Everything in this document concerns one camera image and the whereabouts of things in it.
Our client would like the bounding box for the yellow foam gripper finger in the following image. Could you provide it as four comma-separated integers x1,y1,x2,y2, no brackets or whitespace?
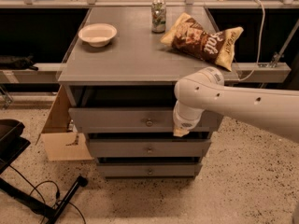
173,126,189,137

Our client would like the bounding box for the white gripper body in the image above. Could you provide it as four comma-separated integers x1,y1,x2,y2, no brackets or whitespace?
173,101,204,131

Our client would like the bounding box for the grey top drawer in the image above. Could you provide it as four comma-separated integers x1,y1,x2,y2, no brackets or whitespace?
68,106,224,134

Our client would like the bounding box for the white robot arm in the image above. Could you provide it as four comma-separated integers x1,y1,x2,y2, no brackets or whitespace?
175,68,299,224

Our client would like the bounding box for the grey bottom drawer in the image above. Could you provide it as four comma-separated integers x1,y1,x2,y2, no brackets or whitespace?
97,163,202,177

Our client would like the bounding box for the grey drawer cabinet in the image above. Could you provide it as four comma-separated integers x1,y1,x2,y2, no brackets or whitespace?
56,5,240,179

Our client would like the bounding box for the brown yellow chip bag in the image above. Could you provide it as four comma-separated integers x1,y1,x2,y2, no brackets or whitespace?
161,13,244,71

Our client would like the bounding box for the green soda can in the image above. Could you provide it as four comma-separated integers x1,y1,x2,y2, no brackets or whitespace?
151,0,166,33

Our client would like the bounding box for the white paper bowl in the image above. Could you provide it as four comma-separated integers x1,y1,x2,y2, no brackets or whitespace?
78,23,117,48

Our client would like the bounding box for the brown cardboard box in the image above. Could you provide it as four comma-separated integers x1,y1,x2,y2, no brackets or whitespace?
40,86,93,161

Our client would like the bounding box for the black stand base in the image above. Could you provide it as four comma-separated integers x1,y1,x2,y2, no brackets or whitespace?
0,119,88,224

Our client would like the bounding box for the black floor cable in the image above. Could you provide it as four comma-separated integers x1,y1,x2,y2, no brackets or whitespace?
7,164,87,224

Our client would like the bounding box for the white hanging cable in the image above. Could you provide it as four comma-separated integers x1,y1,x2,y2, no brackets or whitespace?
237,0,265,82

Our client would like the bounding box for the black bag on rail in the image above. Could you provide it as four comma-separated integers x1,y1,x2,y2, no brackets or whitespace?
0,55,38,71

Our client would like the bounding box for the metal railing frame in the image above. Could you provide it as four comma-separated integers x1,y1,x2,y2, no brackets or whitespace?
1,0,298,94

